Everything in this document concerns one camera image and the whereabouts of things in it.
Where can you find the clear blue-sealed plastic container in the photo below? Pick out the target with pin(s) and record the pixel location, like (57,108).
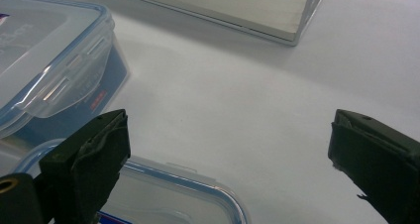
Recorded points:
(171,201)
(49,52)

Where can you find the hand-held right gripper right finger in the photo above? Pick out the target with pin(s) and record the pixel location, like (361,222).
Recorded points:
(379,158)

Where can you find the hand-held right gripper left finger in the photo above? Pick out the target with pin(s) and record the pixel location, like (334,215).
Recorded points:
(89,164)

